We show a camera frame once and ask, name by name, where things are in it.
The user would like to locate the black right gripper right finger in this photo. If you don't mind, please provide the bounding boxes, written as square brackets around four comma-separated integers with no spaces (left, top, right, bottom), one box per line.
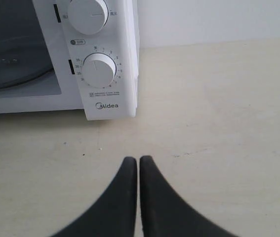
[139,156,231,237]

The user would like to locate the white Midea microwave oven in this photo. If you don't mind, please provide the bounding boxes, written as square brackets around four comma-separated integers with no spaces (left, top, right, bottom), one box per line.
[0,0,139,120]

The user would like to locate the white upper power knob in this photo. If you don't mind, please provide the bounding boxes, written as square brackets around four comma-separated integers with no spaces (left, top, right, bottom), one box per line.
[67,0,109,35]

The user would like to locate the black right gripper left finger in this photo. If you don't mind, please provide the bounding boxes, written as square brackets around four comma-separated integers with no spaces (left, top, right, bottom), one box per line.
[54,157,137,237]

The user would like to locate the glass turntable plate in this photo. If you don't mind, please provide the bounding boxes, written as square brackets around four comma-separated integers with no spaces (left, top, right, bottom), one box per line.
[0,37,53,89]

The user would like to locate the white lower timer knob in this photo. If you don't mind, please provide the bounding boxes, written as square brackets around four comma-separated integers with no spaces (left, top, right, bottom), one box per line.
[82,53,117,88]

